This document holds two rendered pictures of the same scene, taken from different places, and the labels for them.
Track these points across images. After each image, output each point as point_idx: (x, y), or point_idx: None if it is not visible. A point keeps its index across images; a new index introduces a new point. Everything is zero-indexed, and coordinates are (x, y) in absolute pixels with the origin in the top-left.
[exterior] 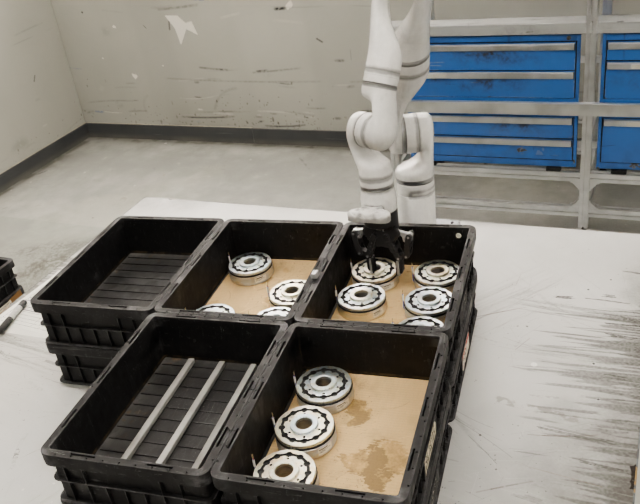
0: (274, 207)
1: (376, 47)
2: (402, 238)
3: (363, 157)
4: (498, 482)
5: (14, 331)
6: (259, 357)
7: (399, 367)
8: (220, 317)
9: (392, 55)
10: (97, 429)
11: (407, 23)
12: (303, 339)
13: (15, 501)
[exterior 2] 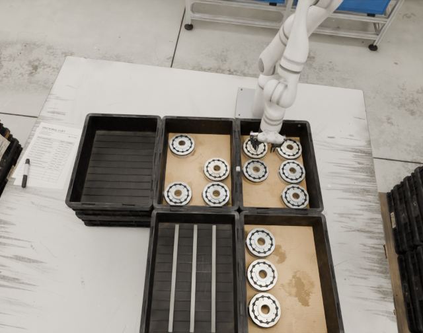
0: (156, 67)
1: (297, 48)
2: None
3: (271, 106)
4: (333, 263)
5: (32, 184)
6: (217, 221)
7: (293, 223)
8: (197, 210)
9: (306, 53)
10: (151, 293)
11: (310, 21)
12: (245, 217)
13: (98, 315)
